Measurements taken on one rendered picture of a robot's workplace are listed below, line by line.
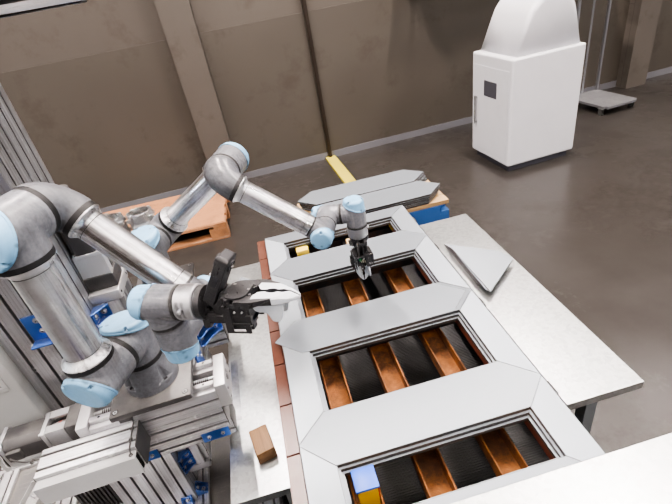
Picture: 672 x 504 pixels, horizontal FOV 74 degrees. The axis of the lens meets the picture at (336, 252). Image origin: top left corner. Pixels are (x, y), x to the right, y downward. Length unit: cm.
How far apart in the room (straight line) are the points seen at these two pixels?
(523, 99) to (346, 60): 198
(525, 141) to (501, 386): 350
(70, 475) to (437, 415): 100
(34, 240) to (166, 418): 68
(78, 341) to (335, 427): 71
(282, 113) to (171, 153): 131
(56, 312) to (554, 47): 430
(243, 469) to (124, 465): 37
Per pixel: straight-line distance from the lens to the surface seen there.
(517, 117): 457
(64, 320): 115
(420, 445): 134
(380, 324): 165
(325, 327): 168
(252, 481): 157
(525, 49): 450
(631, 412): 262
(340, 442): 136
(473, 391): 144
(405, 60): 563
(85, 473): 147
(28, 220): 106
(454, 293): 176
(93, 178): 561
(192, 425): 152
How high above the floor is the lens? 196
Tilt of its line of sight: 32 degrees down
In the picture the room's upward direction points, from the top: 11 degrees counter-clockwise
